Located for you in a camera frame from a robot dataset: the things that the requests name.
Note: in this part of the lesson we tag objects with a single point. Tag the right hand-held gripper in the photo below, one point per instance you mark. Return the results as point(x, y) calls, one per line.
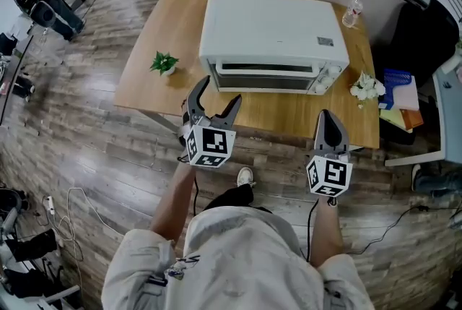
point(332, 175)

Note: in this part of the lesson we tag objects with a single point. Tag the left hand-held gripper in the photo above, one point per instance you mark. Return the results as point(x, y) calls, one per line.
point(213, 144)

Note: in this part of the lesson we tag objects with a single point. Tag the white glass oven door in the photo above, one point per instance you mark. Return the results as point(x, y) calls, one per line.
point(260, 82)

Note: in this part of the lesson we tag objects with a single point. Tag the white oven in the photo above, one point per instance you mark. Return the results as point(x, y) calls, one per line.
point(270, 26)

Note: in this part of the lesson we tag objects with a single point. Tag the person's left forearm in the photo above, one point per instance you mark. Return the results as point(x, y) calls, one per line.
point(171, 207)

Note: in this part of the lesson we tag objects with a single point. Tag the person's right forearm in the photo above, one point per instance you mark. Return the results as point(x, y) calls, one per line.
point(326, 232)

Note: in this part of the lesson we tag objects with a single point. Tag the white flower bouquet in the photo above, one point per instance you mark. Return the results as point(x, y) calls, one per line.
point(366, 86)

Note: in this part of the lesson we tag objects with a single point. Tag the yellow folder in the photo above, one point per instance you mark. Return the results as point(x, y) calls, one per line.
point(390, 117)

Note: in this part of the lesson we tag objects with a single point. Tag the white power strip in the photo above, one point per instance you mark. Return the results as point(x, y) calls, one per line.
point(331, 202)
point(49, 205)

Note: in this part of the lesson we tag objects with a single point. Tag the small potted green plant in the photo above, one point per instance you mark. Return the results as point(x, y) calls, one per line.
point(163, 63)

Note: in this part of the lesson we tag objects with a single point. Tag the person's white left shoe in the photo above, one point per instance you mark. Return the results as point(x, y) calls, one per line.
point(245, 176)

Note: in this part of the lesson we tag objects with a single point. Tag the pink paper stack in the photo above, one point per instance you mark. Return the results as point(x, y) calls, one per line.
point(406, 99)

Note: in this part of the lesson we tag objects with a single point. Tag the orange folder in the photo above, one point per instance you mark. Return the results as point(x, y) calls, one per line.
point(413, 119)

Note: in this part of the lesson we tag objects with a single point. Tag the blue plastic basket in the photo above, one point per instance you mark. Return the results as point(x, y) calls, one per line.
point(395, 81)

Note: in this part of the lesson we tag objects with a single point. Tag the wooden table with white legs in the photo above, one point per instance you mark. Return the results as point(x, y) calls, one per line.
point(173, 30)

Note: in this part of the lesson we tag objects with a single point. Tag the person's black trousers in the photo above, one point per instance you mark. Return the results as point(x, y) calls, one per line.
point(234, 196)

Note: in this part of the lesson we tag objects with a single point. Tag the light grey desk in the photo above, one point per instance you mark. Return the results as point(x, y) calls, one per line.
point(451, 113)

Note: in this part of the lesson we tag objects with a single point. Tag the clear plastic water bottle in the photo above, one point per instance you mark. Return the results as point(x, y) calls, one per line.
point(353, 12)

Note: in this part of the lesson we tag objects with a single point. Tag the black office chair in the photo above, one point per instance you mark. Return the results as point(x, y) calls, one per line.
point(418, 41)

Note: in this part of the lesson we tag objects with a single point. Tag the person's white shirt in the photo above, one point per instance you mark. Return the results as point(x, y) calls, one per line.
point(245, 265)

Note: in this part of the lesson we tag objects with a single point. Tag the black edged side desk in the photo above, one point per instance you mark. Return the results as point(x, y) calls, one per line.
point(12, 84)

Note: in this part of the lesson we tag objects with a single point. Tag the pile of black equipment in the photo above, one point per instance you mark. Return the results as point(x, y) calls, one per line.
point(32, 247)

